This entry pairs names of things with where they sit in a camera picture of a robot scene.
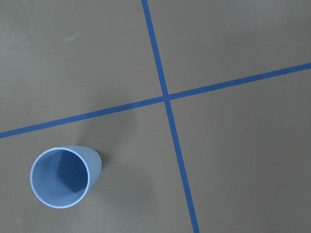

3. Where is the light blue plastic cup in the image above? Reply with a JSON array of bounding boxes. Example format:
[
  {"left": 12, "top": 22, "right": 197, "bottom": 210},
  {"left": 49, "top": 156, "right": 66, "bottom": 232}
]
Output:
[{"left": 30, "top": 146, "right": 103, "bottom": 209}]

